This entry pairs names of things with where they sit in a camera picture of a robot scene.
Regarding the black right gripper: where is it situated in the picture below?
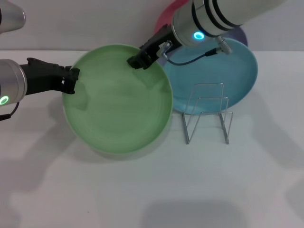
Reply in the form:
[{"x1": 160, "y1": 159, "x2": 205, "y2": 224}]
[{"x1": 127, "y1": 23, "x2": 181, "y2": 70}]

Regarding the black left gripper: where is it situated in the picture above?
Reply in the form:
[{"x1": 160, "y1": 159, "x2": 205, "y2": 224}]
[{"x1": 20, "y1": 57, "x2": 80, "y2": 96}]

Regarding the green round plate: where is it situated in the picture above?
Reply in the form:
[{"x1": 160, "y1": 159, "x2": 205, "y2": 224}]
[{"x1": 62, "y1": 44, "x2": 173, "y2": 156}]

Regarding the red round plate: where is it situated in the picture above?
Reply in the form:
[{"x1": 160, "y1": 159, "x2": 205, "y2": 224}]
[{"x1": 153, "y1": 0, "x2": 190, "y2": 36}]

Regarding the blue round plate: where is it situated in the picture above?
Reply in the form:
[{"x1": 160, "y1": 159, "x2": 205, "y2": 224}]
[{"x1": 163, "y1": 38, "x2": 259, "y2": 112}]

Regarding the purple round plate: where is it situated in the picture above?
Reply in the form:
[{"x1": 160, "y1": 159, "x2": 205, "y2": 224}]
[{"x1": 234, "y1": 26, "x2": 249, "y2": 48}]

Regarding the thin black cable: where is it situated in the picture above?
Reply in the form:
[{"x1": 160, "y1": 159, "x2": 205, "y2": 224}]
[{"x1": 0, "y1": 101, "x2": 19, "y2": 121}]

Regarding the silver wire plate rack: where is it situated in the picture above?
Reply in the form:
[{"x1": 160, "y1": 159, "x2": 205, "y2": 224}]
[{"x1": 181, "y1": 82, "x2": 234, "y2": 145}]

